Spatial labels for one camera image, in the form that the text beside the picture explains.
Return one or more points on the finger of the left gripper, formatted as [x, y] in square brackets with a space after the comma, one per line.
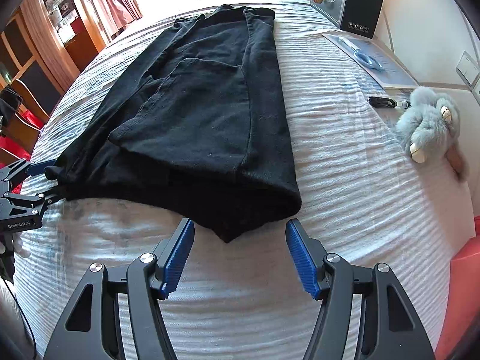
[54, 194]
[36, 169]

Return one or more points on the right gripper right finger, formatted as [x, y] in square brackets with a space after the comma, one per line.
[308, 256]

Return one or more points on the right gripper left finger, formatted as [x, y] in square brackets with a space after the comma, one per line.
[172, 254]

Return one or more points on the black t-shirt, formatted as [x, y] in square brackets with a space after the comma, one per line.
[196, 124]

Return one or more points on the striped bed sheet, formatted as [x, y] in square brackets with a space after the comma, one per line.
[363, 198]

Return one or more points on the red paper bag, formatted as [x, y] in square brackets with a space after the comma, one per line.
[463, 297]

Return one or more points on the grey plush toy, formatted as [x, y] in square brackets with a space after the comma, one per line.
[429, 130]

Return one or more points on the blue scissors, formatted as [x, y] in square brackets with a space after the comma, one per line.
[359, 55]

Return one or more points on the white paper sheet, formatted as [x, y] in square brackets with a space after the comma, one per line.
[394, 76]

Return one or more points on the dark green gift bag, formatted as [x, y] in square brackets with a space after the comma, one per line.
[354, 16]

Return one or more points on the wall switch socket panel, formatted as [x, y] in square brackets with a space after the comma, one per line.
[468, 70]

